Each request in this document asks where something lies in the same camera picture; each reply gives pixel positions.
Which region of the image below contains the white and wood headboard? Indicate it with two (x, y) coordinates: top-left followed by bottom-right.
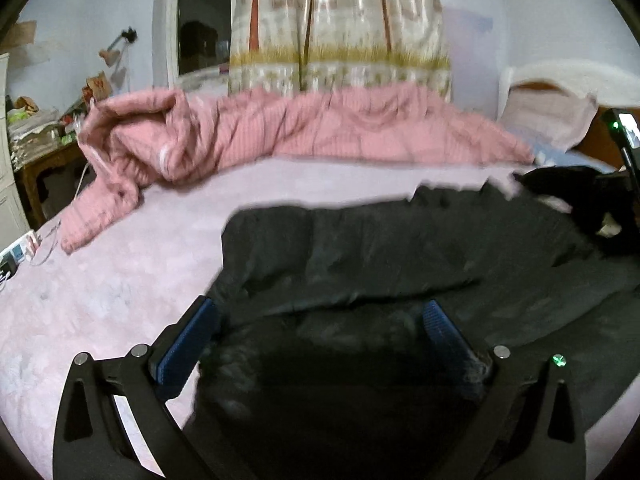
(499, 60), (639, 169)

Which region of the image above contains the pink quilt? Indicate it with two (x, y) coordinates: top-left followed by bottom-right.
(60, 82), (534, 254)

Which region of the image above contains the pink desk lamp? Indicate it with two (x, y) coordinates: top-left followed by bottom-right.
(99, 27), (138, 67)

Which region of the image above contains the black shiny jacket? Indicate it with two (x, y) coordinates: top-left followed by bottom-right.
(186, 167), (639, 479)

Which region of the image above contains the white power strip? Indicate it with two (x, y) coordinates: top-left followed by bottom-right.
(1, 230), (40, 272)

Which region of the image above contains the white drawer cabinet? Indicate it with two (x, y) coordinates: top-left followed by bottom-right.
(0, 53), (30, 249)

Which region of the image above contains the cluttered wooden desk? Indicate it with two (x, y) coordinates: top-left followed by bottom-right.
(8, 72), (113, 230)

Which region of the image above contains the tree print curtain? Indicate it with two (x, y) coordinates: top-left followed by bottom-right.
(229, 0), (452, 99)

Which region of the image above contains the pink pillow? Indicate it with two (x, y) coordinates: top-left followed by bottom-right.
(498, 87), (599, 152)

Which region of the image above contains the pink floral bed sheet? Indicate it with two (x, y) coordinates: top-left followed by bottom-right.
(0, 154), (640, 480)

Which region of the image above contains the white framed window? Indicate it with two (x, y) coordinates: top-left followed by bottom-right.
(152, 0), (236, 96)

